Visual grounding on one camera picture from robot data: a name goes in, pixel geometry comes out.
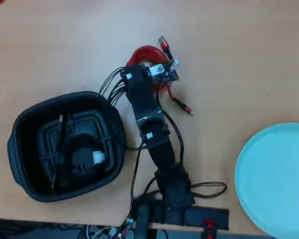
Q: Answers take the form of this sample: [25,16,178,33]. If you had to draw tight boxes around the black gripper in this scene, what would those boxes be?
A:
[124,64,153,87]

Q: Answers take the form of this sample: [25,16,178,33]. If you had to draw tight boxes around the red charging cable white tie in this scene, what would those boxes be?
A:
[126,36,195,117]

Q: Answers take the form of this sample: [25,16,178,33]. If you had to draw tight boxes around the black charging cable white tie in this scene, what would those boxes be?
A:
[49,114,109,190]

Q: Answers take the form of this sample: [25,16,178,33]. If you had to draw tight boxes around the black plastic bowl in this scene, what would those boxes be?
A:
[6,91,127,203]

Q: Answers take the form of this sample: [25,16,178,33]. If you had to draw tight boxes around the red table clamp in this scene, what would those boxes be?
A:
[202,220,217,239]

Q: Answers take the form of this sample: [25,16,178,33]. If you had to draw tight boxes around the light blue plate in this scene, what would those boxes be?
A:
[234,122,299,239]

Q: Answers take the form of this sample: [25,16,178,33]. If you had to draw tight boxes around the bare wrist camera board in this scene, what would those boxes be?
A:
[146,59,181,83]

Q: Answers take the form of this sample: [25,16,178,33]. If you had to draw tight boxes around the thin black servo wire bundle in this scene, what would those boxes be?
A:
[98,66,128,107]

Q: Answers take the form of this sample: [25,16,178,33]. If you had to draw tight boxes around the black camera usb cable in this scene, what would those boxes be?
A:
[155,84,185,170]

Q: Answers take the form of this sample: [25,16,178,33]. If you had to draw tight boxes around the black base cable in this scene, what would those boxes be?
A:
[125,139,147,221]

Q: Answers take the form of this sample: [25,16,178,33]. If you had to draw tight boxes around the black looped motor cable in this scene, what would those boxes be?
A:
[188,181,228,199]

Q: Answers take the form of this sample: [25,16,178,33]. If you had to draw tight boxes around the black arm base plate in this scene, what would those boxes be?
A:
[133,196,230,232]

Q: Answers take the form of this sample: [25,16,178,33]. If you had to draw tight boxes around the coloured controller wires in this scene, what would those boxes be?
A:
[84,216,137,239]

